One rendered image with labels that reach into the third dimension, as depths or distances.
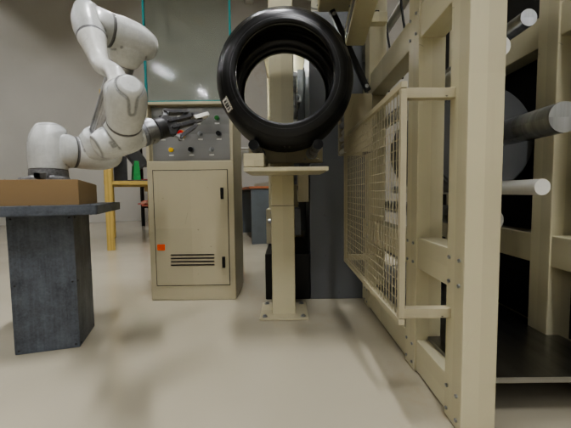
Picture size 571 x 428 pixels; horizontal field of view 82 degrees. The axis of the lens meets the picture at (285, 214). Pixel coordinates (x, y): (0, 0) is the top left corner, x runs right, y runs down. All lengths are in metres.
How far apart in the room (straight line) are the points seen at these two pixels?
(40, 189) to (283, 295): 1.25
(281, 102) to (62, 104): 8.45
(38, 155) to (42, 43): 8.70
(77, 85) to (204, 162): 8.00
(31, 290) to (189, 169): 1.02
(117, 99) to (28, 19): 9.70
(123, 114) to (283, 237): 1.07
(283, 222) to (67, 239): 1.02
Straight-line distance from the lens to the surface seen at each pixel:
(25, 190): 1.77
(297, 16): 1.58
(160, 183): 2.24
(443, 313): 1.12
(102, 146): 1.17
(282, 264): 1.85
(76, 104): 9.89
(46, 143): 1.83
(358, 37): 1.88
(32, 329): 1.88
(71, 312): 1.82
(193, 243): 2.20
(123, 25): 1.62
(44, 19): 10.64
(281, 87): 1.89
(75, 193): 1.71
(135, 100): 1.05
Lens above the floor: 0.69
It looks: 4 degrees down
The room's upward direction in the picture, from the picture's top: 1 degrees counter-clockwise
